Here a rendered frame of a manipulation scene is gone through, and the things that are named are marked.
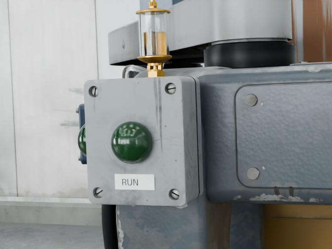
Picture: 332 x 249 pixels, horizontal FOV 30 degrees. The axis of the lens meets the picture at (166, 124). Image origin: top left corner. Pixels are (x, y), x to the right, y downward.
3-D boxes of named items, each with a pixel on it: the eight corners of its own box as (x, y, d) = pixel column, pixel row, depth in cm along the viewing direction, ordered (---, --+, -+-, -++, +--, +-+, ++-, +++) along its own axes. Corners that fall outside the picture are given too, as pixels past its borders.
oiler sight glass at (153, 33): (135, 56, 51) (133, 13, 51) (145, 57, 53) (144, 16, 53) (163, 54, 50) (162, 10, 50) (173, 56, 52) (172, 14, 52)
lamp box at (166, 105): (87, 204, 45) (82, 80, 45) (113, 193, 49) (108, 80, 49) (186, 207, 43) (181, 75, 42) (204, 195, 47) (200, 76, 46)
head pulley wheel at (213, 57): (193, 72, 58) (192, 45, 58) (217, 73, 67) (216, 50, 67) (289, 67, 55) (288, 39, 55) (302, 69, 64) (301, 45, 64)
